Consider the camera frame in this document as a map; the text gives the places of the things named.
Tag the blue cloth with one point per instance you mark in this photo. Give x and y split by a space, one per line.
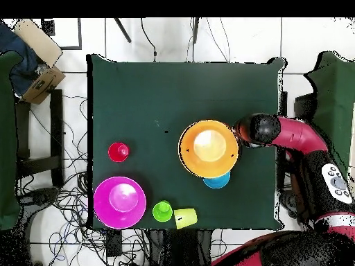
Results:
19 63

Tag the yellow plastic cup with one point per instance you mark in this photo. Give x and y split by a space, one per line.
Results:
185 218

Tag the grey metal frame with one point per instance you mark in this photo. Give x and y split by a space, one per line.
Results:
80 33

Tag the pink plastic bowl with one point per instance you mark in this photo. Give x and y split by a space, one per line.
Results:
119 202

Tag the small blue plastic bowl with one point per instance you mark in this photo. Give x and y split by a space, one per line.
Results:
216 183

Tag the black chair frame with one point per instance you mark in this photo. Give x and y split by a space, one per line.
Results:
56 138
303 106

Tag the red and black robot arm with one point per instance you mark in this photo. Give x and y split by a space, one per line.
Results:
299 135

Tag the brown cardboard box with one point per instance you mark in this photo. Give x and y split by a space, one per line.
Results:
41 86

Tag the beige cardboard sheet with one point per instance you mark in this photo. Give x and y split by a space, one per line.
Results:
38 41

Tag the black power box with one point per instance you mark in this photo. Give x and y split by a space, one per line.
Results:
113 243

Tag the orange plastic bowl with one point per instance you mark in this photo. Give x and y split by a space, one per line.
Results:
209 149

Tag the green plastic cup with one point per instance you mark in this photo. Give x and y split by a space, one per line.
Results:
162 212

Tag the green-covered side table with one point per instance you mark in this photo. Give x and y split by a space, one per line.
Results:
335 97
7 138

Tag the red plastic cup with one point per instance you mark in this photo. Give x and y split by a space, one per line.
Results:
118 152

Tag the dark green tablecloth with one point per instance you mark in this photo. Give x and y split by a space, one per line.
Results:
124 91

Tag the black stand leg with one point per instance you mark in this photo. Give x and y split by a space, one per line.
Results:
195 30
123 30

